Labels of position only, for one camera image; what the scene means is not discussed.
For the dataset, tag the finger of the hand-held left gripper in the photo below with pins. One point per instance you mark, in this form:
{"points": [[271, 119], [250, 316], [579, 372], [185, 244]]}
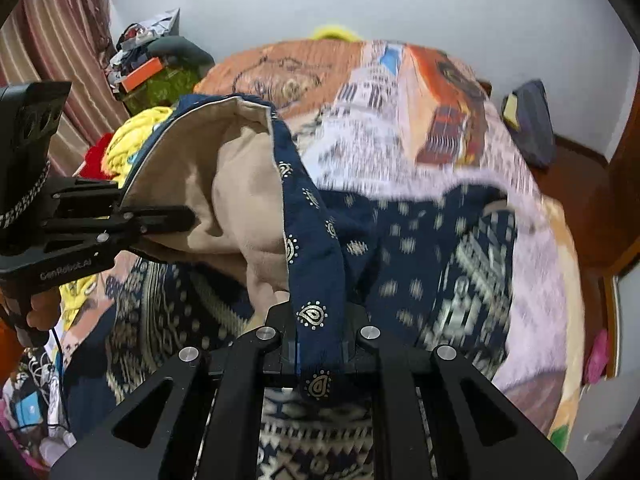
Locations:
{"points": [[85, 200], [90, 242]]}

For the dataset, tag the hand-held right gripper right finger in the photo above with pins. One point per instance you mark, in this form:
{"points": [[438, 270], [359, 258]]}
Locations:
{"points": [[425, 410]]}

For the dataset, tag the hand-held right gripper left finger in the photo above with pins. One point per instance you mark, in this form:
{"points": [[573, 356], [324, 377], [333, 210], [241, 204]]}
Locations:
{"points": [[235, 410]]}

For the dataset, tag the navy patterned hoodie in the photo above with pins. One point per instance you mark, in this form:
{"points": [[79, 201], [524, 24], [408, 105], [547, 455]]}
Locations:
{"points": [[240, 200]]}

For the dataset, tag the pile of clothes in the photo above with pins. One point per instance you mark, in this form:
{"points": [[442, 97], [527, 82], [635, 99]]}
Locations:
{"points": [[135, 35]]}

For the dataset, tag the person's left hand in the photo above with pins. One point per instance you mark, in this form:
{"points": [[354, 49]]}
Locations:
{"points": [[45, 310]]}

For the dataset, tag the red fluffy cloth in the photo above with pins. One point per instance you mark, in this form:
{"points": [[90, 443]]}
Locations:
{"points": [[97, 155]]}

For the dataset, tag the yellow fleece garment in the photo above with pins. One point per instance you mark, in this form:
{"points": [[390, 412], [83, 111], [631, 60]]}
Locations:
{"points": [[135, 140]]}

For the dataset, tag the striped red curtain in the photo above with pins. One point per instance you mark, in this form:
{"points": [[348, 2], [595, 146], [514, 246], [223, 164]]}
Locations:
{"points": [[60, 35]]}

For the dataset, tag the orange box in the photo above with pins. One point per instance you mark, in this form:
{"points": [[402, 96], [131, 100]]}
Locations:
{"points": [[142, 75]]}

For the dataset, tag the green patterned cloth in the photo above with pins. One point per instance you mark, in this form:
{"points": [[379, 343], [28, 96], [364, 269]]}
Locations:
{"points": [[165, 87]]}

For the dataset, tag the grey garment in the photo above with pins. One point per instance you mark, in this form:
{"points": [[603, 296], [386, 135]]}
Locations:
{"points": [[182, 50]]}

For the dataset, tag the pink slipper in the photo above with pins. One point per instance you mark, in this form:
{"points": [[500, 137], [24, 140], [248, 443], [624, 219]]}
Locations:
{"points": [[596, 357]]}

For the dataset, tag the printed bed cover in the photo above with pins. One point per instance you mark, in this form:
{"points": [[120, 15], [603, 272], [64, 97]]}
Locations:
{"points": [[360, 90]]}

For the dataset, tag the grey bag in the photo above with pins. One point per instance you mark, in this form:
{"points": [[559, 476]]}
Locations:
{"points": [[532, 125]]}

